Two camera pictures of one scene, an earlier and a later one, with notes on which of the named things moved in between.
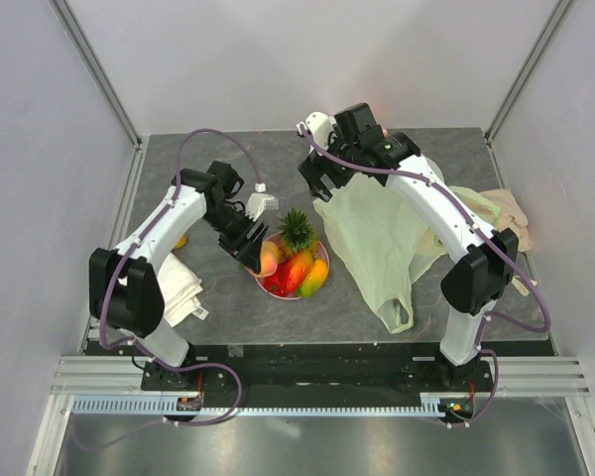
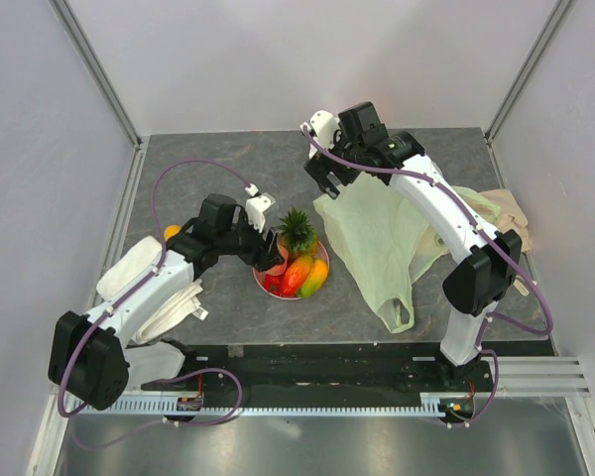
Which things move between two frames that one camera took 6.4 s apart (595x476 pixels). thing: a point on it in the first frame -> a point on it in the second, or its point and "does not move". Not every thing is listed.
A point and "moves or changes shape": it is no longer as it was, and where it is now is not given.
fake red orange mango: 297,271 does not move
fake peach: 269,257 moves or changes shape
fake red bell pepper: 277,283 does not move
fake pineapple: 297,233 does not move
